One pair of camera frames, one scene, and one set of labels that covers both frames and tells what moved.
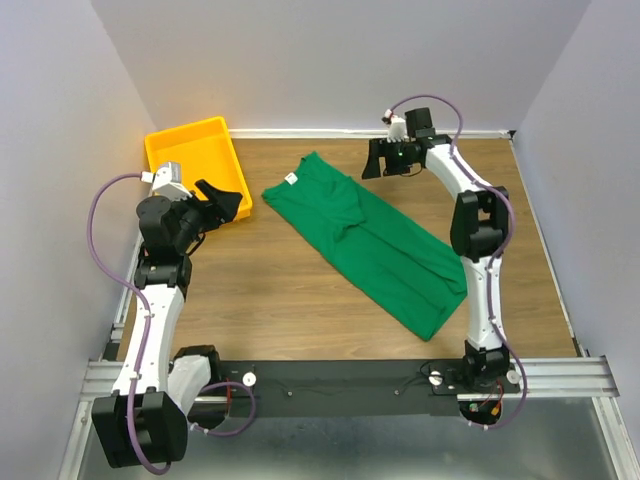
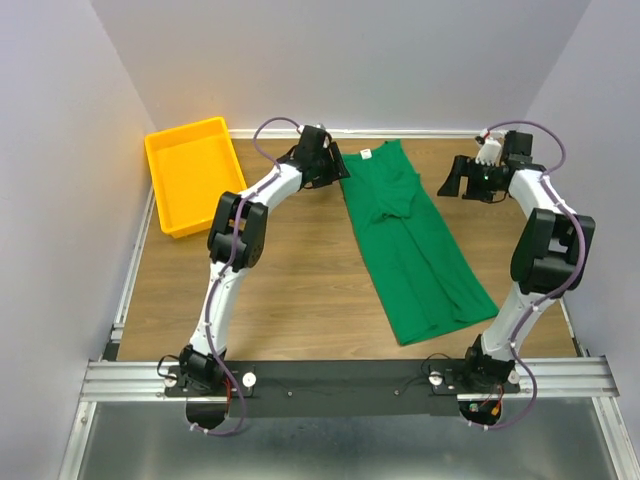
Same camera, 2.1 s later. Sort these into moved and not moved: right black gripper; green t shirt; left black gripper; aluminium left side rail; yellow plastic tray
Moved: left black gripper; green t shirt; right black gripper
Not moved: aluminium left side rail; yellow plastic tray
